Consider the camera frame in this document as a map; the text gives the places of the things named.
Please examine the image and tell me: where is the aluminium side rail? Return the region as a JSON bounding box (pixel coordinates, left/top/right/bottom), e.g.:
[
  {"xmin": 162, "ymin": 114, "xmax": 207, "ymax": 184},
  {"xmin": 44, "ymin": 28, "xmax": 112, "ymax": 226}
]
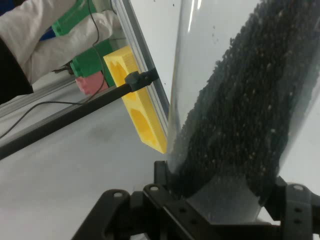
[{"xmin": 109, "ymin": 0, "xmax": 172, "ymax": 143}]

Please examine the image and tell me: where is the pink plastic block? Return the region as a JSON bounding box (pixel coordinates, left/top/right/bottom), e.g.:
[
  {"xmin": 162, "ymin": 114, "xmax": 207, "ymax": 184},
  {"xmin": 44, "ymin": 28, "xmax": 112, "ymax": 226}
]
[{"xmin": 74, "ymin": 71, "xmax": 110, "ymax": 96}]

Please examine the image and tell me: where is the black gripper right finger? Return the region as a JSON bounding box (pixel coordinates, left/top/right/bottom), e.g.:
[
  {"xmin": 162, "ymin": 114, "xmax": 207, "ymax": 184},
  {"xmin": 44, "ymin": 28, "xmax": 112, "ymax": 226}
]
[{"xmin": 264, "ymin": 176, "xmax": 313, "ymax": 240}]

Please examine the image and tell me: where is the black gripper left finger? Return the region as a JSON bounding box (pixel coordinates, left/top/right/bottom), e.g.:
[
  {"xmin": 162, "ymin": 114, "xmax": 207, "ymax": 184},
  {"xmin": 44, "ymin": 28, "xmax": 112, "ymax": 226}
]
[{"xmin": 72, "ymin": 161, "xmax": 213, "ymax": 240}]

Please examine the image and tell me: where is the green plastic block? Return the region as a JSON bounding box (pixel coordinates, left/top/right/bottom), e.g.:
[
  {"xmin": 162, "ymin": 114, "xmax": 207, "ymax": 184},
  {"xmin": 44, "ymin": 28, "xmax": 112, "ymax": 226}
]
[
  {"xmin": 51, "ymin": 0, "xmax": 97, "ymax": 38},
  {"xmin": 69, "ymin": 38, "xmax": 126, "ymax": 88}
]

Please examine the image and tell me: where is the clear plastic jar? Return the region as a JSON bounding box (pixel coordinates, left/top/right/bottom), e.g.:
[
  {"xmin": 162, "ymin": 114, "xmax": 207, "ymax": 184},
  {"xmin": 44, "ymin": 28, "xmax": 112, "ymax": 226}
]
[{"xmin": 166, "ymin": 0, "xmax": 320, "ymax": 226}]

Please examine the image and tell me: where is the yellow plastic block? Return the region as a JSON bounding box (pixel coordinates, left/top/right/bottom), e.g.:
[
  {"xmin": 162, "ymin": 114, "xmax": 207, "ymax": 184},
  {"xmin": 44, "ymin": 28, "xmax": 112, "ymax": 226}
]
[{"xmin": 103, "ymin": 45, "xmax": 168, "ymax": 155}]

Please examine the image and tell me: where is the black clamp rod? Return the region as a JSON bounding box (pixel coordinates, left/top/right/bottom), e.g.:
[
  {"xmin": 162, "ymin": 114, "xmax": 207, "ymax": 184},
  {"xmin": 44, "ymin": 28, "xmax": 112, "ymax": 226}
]
[{"xmin": 0, "ymin": 67, "xmax": 160, "ymax": 161}]

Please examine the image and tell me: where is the aluminium frame beam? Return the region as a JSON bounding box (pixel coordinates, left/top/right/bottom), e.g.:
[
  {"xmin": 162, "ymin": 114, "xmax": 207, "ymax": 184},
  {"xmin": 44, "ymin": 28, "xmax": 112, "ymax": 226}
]
[{"xmin": 0, "ymin": 74, "xmax": 86, "ymax": 118}]

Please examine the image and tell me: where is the black seeds pile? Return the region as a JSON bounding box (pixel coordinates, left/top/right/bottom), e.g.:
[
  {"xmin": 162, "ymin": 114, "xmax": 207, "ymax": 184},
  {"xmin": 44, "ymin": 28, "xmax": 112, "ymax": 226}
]
[{"xmin": 172, "ymin": 0, "xmax": 320, "ymax": 206}]

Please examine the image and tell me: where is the black fabric piece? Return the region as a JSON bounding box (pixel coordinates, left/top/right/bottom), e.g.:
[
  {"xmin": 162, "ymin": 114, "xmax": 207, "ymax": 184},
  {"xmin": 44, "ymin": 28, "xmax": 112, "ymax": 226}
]
[{"xmin": 0, "ymin": 37, "xmax": 35, "ymax": 105}]

